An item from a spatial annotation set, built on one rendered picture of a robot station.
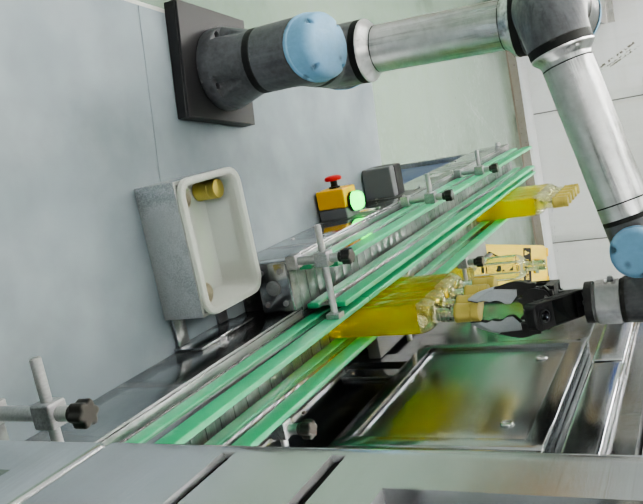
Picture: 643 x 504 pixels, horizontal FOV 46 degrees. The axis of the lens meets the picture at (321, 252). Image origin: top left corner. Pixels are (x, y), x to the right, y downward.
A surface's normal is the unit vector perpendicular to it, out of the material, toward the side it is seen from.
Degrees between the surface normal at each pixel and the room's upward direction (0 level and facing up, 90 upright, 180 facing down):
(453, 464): 90
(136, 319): 0
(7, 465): 90
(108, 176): 0
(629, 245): 92
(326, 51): 9
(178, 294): 90
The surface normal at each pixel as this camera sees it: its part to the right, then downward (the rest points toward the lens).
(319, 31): 0.80, -0.06
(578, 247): -0.44, 0.24
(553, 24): -0.40, -0.06
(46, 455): -0.19, -0.97
